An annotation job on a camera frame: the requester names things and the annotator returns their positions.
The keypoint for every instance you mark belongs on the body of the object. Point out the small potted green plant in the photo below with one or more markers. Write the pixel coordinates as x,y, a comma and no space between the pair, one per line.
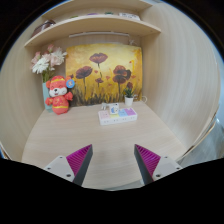
128,99

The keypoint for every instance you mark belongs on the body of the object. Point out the wooden shelf unit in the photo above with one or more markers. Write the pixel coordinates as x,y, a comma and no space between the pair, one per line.
93,25

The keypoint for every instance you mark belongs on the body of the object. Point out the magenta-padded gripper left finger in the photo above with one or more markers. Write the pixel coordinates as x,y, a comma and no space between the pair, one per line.
63,166

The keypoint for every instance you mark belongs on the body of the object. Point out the yellow poppy flower painting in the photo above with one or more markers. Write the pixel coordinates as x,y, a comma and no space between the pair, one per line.
110,53

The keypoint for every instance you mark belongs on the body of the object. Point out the pink and white flower bouquet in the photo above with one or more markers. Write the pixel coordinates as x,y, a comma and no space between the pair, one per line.
45,63

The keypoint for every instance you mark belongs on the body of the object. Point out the white charger block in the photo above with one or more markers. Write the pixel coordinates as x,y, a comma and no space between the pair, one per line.
114,109

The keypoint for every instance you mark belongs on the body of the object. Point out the white light bar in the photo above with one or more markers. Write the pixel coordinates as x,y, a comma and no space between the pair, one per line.
100,34

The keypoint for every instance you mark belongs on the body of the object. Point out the pale blue vase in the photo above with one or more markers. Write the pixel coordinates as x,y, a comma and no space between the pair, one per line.
46,95

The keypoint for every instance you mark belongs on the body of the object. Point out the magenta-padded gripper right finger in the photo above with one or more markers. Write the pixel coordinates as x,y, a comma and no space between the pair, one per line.
163,166

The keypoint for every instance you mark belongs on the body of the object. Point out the red plush toy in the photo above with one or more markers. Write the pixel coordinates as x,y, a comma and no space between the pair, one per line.
59,96

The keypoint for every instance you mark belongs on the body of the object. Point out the pastel multicolour power strip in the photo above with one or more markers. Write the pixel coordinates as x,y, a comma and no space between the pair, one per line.
128,116

